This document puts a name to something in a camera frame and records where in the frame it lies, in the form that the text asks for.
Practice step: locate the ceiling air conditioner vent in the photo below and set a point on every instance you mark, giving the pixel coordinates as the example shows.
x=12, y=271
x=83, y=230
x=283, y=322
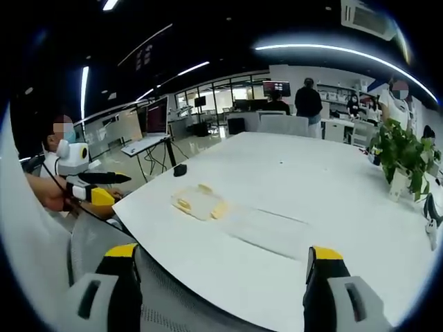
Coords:
x=370, y=17

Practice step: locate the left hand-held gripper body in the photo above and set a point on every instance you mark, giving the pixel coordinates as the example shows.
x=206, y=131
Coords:
x=71, y=157

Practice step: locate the short ceiling light strip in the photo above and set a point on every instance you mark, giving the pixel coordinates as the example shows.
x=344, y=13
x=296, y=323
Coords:
x=84, y=90

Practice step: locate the red-lit monitor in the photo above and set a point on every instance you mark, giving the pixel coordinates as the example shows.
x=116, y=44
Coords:
x=277, y=88

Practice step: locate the cream plastic buckle part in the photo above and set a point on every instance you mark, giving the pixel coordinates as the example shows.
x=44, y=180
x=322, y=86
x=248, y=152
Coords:
x=181, y=204
x=219, y=209

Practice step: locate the open laptop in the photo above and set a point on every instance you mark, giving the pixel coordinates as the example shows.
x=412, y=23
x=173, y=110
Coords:
x=157, y=115

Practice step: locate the black and white tool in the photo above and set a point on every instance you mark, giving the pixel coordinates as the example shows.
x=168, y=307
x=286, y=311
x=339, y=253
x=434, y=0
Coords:
x=432, y=221

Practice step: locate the white chair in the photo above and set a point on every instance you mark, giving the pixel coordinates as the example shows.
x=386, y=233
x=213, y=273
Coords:
x=284, y=125

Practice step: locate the person's white clothing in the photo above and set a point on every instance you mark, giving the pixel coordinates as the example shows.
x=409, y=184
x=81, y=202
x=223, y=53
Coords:
x=27, y=259

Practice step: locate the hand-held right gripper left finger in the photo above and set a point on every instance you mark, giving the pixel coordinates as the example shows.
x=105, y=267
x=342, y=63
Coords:
x=79, y=304

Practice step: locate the black computer mouse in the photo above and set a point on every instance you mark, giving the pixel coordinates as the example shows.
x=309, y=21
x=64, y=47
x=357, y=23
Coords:
x=180, y=170

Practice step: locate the clear plastic sheet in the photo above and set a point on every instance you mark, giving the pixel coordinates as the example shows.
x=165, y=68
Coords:
x=266, y=230

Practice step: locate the black laptop stand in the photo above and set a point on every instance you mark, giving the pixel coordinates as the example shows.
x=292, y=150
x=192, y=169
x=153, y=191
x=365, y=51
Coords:
x=170, y=155

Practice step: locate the long ceiling light strip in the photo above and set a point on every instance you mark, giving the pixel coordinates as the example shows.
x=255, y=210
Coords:
x=346, y=52

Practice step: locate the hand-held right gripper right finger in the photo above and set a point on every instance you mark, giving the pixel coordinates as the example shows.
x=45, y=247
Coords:
x=367, y=311

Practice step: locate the black screen on stand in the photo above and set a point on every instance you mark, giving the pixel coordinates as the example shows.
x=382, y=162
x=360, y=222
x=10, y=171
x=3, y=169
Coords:
x=200, y=101

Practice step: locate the green potted plant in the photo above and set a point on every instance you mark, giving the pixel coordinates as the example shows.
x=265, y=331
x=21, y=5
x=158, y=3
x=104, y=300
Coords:
x=398, y=152

